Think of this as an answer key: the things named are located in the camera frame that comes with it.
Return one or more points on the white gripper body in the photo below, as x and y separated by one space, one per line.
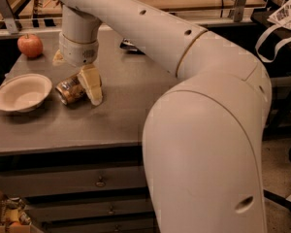
77 52

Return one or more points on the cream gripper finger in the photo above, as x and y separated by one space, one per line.
90 80
58 59

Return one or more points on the orange soda can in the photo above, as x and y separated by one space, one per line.
70 90

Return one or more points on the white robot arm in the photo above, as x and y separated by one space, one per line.
202 139

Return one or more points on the white paper bowl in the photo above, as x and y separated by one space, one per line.
24 93

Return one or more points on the red apple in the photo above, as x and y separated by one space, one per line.
30 45

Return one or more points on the blue chip bag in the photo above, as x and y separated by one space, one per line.
127 45

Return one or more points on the grey drawer cabinet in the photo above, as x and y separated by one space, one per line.
79 168

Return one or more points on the box of snacks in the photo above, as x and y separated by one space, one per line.
13 219

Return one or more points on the printed paper sheet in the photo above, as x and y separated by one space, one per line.
282 16

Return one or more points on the left metal bracket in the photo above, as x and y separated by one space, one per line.
8 16

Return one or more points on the metal bracket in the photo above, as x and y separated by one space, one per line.
8 16
238 10

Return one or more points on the right metal bracket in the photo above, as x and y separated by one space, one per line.
238 10

